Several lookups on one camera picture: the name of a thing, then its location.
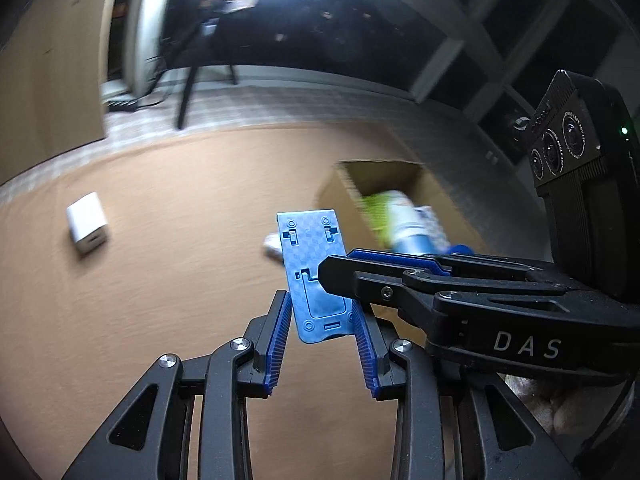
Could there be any teal card packet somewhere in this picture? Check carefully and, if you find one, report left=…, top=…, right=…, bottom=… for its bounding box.
left=277, top=208, right=364, bottom=345

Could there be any white charger plug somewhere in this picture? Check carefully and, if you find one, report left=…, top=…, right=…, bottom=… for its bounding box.
left=66, top=192, right=109, bottom=257

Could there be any yellow shuttlecock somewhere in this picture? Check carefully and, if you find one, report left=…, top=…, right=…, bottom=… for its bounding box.
left=361, top=190, right=402, bottom=249

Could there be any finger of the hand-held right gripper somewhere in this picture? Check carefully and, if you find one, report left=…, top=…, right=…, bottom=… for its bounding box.
left=346, top=247, right=558, bottom=286
left=318, top=255, right=453, bottom=341

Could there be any grey checked sheet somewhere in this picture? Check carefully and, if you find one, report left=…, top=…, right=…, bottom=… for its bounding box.
left=0, top=81, right=501, bottom=202

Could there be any black tripod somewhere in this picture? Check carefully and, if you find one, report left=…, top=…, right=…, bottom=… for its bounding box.
left=159, top=0, right=262, bottom=131

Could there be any white patterned tissue pack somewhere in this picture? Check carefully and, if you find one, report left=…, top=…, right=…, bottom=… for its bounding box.
left=419, top=205, right=452, bottom=253

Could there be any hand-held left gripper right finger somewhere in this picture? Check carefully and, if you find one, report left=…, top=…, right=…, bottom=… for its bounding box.
left=351, top=300, right=576, bottom=480

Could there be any person's right hand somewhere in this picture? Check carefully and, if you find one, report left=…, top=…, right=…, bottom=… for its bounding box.
left=504, top=374, right=628, bottom=436

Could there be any brown cardboard box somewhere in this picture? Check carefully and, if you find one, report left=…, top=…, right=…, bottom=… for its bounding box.
left=319, top=160, right=492, bottom=322

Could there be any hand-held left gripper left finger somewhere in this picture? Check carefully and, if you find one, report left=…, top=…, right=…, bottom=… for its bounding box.
left=62, top=290, right=293, bottom=480

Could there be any large light wood panel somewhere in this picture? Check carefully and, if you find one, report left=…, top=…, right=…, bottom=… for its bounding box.
left=0, top=0, right=127, bottom=187

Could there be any white bottle with blue cap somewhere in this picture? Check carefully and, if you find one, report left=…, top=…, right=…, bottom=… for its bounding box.
left=386, top=190, right=437, bottom=257

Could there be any white dotted lighter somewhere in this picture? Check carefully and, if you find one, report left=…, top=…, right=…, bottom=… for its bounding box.
left=262, top=232, right=287, bottom=264

